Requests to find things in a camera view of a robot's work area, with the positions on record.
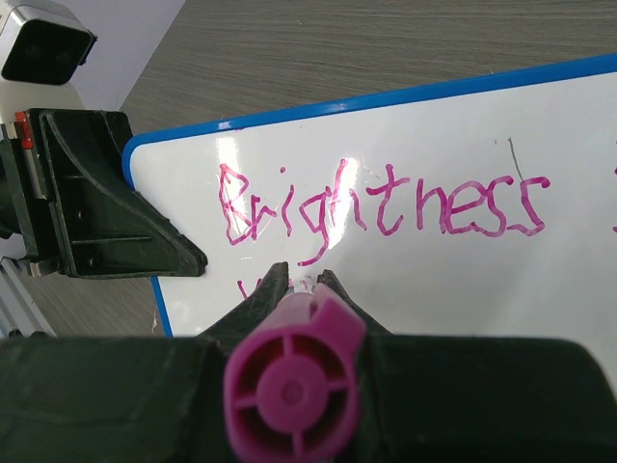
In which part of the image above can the white marker magenta cap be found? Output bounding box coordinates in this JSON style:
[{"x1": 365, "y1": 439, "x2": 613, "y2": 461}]
[{"x1": 223, "y1": 283, "x2": 367, "y2": 462}]

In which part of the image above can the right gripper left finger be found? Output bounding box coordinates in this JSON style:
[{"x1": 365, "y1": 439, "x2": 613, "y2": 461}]
[{"x1": 1, "y1": 262, "x2": 288, "y2": 462}]

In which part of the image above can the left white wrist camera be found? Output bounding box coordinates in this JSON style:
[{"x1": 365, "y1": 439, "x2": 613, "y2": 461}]
[{"x1": 1, "y1": 0, "x2": 97, "y2": 123}]

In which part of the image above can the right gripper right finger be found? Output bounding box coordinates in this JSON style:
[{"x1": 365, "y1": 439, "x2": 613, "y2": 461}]
[{"x1": 315, "y1": 267, "x2": 617, "y2": 463}]

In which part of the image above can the blue framed whiteboard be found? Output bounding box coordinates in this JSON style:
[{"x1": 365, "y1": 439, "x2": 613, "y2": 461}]
[{"x1": 122, "y1": 54, "x2": 616, "y2": 376}]

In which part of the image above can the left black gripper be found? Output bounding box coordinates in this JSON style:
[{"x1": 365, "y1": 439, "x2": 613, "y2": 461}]
[{"x1": 1, "y1": 108, "x2": 207, "y2": 279}]

